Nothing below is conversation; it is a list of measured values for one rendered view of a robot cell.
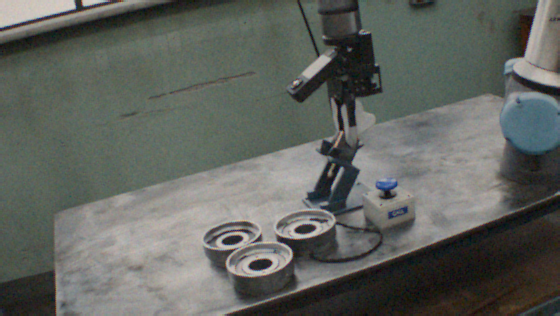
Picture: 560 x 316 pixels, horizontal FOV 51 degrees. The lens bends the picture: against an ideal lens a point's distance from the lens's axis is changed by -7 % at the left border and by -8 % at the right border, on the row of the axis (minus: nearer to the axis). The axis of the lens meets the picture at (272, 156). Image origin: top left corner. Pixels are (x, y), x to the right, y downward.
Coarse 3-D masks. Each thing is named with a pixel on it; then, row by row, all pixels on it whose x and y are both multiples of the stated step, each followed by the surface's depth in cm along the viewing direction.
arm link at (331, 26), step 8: (320, 16) 109; (328, 16) 107; (336, 16) 107; (344, 16) 107; (352, 16) 107; (360, 16) 109; (320, 24) 110; (328, 24) 108; (336, 24) 107; (344, 24) 107; (352, 24) 108; (360, 24) 109; (320, 32) 112; (328, 32) 109; (336, 32) 108; (344, 32) 108; (352, 32) 108
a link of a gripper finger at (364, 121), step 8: (360, 104) 114; (344, 112) 114; (360, 112) 114; (344, 120) 115; (360, 120) 115; (368, 120) 115; (344, 128) 116; (352, 128) 114; (360, 128) 115; (352, 136) 115; (352, 144) 116
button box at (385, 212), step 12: (372, 192) 113; (396, 192) 111; (408, 192) 110; (372, 204) 109; (384, 204) 107; (396, 204) 107; (408, 204) 108; (372, 216) 110; (384, 216) 107; (396, 216) 108; (408, 216) 109; (384, 228) 108
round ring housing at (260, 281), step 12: (240, 252) 102; (252, 252) 102; (264, 252) 102; (276, 252) 101; (288, 252) 100; (228, 264) 98; (252, 264) 100; (264, 264) 101; (276, 264) 98; (288, 264) 95; (240, 276) 94; (252, 276) 93; (264, 276) 93; (276, 276) 94; (288, 276) 96; (240, 288) 96; (252, 288) 94; (264, 288) 94; (276, 288) 95
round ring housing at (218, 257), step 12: (216, 228) 111; (228, 228) 112; (240, 228) 111; (252, 228) 111; (204, 240) 108; (216, 240) 108; (228, 240) 110; (240, 240) 110; (252, 240) 104; (204, 252) 107; (216, 252) 103; (228, 252) 103; (216, 264) 106
